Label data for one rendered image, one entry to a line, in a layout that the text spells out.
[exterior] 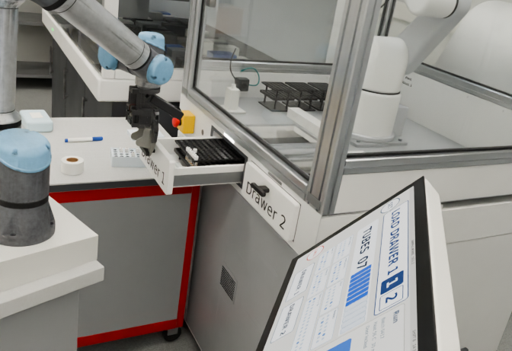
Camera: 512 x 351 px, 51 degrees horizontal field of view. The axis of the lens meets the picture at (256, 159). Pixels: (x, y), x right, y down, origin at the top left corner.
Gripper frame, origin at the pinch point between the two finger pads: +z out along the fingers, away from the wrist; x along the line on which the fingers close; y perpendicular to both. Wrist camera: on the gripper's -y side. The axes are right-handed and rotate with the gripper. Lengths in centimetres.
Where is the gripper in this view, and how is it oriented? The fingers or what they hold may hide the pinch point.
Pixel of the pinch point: (149, 149)
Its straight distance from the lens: 169.1
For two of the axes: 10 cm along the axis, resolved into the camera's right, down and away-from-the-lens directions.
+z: -1.5, 9.2, 3.6
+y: -8.8, 0.5, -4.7
